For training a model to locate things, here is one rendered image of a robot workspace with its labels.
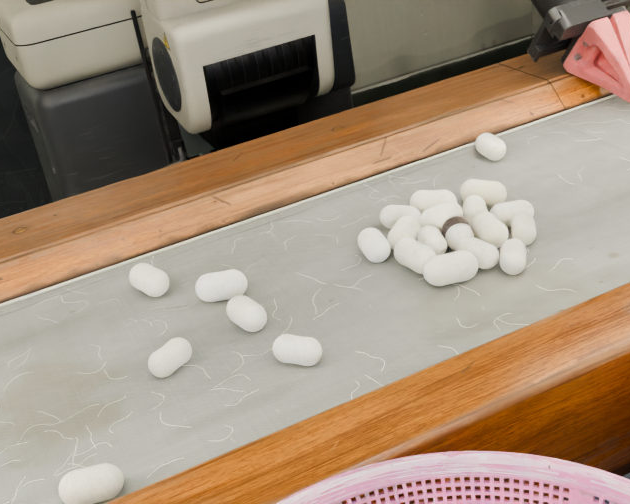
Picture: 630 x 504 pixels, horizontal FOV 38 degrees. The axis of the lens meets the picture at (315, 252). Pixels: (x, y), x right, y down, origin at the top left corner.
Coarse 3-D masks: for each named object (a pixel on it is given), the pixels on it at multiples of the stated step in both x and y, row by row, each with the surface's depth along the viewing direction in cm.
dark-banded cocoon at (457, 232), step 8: (448, 216) 69; (456, 224) 68; (464, 224) 68; (448, 232) 68; (456, 232) 67; (464, 232) 67; (472, 232) 68; (448, 240) 68; (456, 240) 67; (456, 248) 68
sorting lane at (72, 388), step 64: (576, 128) 85; (384, 192) 79; (512, 192) 75; (576, 192) 74; (192, 256) 74; (256, 256) 73; (320, 256) 71; (576, 256) 65; (0, 320) 70; (64, 320) 68; (128, 320) 67; (192, 320) 66; (320, 320) 63; (384, 320) 62; (448, 320) 61; (512, 320) 59; (0, 384) 62; (64, 384) 61; (128, 384) 60; (192, 384) 59; (256, 384) 58; (320, 384) 57; (384, 384) 56; (0, 448) 56; (64, 448) 55; (128, 448) 54; (192, 448) 53
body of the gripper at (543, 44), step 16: (544, 0) 89; (560, 0) 88; (576, 0) 87; (592, 0) 86; (608, 0) 87; (624, 0) 88; (544, 16) 90; (560, 16) 85; (544, 32) 87; (528, 48) 90; (544, 48) 90; (560, 48) 90
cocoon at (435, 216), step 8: (432, 208) 71; (440, 208) 70; (448, 208) 70; (456, 208) 71; (424, 216) 70; (432, 216) 70; (440, 216) 70; (424, 224) 70; (432, 224) 70; (440, 224) 70
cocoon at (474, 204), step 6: (468, 198) 72; (474, 198) 72; (480, 198) 72; (468, 204) 71; (474, 204) 71; (480, 204) 71; (468, 210) 71; (474, 210) 70; (480, 210) 70; (486, 210) 70; (468, 216) 70
